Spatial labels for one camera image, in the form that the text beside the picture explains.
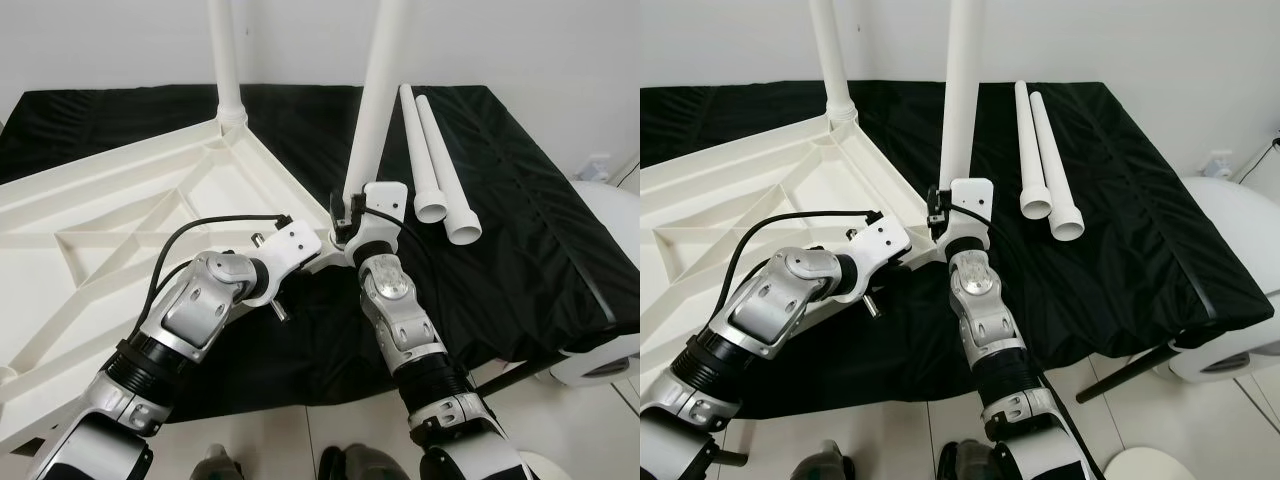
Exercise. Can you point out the white plastic table leg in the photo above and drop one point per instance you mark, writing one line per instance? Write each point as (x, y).
(445, 170)
(227, 60)
(1030, 150)
(960, 90)
(420, 150)
(830, 60)
(375, 100)
(1055, 170)

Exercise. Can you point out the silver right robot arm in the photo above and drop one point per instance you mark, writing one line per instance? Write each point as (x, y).
(985, 310)
(395, 310)

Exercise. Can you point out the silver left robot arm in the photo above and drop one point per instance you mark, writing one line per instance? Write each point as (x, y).
(190, 310)
(770, 300)

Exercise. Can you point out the robot left leg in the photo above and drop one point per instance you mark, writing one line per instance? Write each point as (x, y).
(825, 463)
(215, 465)

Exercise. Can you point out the robot leg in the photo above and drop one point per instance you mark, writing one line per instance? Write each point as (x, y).
(355, 465)
(215, 465)
(970, 462)
(825, 463)

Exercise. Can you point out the robot right leg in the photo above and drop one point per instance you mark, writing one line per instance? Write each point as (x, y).
(970, 462)
(355, 465)

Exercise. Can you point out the black tablecloth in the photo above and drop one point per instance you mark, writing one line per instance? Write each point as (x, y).
(530, 230)
(1150, 230)

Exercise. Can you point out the black metal table leg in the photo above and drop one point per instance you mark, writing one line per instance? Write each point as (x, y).
(510, 378)
(1125, 375)

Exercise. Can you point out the white domed appliance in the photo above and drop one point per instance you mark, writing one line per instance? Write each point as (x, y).
(610, 220)
(1240, 220)

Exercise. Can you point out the white round stool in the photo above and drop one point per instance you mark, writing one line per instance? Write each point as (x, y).
(542, 469)
(1150, 465)

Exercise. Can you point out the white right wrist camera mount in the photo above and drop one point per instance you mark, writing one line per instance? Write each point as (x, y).
(968, 205)
(380, 205)

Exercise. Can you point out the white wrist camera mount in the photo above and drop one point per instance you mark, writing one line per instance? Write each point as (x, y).
(380, 205)
(290, 240)
(880, 238)
(968, 205)

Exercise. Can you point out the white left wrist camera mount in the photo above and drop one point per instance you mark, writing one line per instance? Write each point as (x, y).
(880, 238)
(290, 240)

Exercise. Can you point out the white wall socket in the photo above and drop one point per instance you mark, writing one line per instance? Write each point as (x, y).
(1220, 162)
(597, 165)

